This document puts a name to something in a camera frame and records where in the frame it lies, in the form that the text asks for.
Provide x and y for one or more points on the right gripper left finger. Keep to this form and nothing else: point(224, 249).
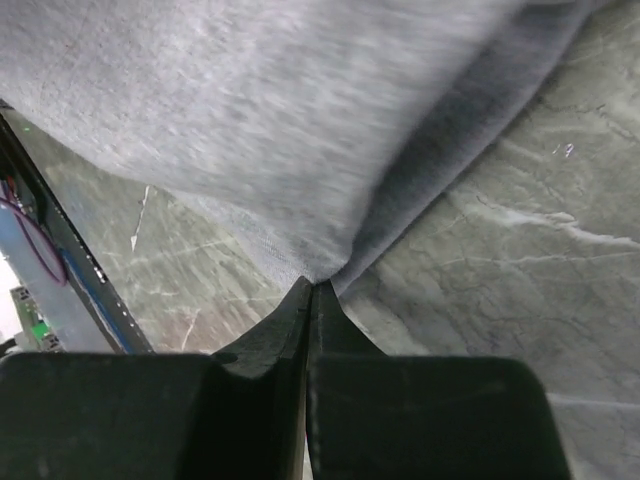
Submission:
point(235, 414)

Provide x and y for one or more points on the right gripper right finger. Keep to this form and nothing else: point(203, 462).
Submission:
point(371, 415)

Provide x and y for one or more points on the grey t-shirt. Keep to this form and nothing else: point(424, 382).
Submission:
point(315, 132)

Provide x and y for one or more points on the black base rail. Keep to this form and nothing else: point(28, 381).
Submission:
point(42, 235)

